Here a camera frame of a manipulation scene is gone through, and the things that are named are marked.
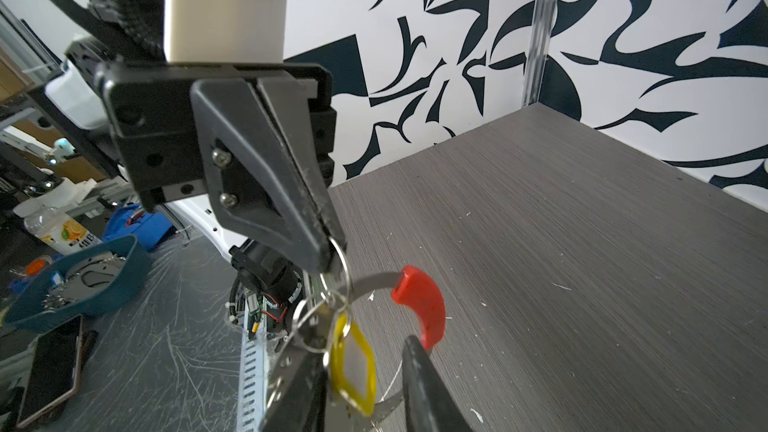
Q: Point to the aluminium frame corner post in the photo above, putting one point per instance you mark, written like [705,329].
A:
[543,20]

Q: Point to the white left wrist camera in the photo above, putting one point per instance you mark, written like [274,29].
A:
[224,31]

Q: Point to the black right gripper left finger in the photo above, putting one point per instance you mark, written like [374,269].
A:
[296,393]

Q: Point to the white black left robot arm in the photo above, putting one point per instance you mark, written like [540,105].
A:
[132,31]

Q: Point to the plastic drink bottle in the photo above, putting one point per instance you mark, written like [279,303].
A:
[59,231]

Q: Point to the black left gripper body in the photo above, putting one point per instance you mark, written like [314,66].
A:
[153,127]

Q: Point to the white slotted cable duct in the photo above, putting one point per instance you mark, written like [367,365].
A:
[253,377]

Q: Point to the black smartphone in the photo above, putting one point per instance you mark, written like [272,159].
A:
[55,374]

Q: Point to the teal tray with parts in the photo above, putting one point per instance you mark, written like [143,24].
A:
[95,281]

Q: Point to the yellow key tag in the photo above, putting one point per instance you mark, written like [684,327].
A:
[352,366]

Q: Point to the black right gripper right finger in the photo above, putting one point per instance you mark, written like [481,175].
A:
[428,404]

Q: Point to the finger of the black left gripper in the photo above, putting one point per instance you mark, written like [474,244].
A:
[241,153]
[306,203]

